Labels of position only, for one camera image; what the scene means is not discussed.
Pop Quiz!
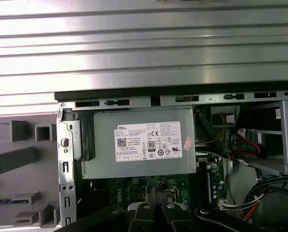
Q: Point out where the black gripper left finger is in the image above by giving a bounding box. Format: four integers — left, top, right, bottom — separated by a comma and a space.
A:
59, 186, 159, 232

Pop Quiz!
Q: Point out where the yellow wire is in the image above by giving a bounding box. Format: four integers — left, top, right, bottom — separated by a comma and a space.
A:
196, 116, 226, 145

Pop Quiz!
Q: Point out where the black cable bundle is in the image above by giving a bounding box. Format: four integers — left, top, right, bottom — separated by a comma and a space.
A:
243, 175, 288, 220

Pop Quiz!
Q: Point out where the red orange wire bundle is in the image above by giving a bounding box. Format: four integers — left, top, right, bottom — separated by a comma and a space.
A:
218, 193, 263, 221

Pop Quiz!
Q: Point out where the grey Dell power supply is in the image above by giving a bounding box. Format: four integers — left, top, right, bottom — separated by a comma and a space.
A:
82, 107, 197, 180

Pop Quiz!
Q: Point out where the grey parts rack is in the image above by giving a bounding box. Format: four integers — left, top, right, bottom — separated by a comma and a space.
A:
0, 113, 61, 229

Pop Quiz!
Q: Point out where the black RAM slot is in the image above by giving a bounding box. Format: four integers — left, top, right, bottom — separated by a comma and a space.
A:
198, 159, 208, 208

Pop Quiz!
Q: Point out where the metal disk bay cage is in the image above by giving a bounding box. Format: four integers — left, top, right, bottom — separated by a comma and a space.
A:
240, 100, 288, 177

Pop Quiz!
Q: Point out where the green Dell motherboard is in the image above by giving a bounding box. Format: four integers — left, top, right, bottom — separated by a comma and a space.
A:
84, 154, 229, 218

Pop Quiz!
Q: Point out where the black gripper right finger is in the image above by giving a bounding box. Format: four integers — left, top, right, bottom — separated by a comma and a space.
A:
159, 187, 263, 232

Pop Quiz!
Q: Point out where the open metal PC case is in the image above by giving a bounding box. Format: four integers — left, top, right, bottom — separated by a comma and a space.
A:
54, 90, 288, 232

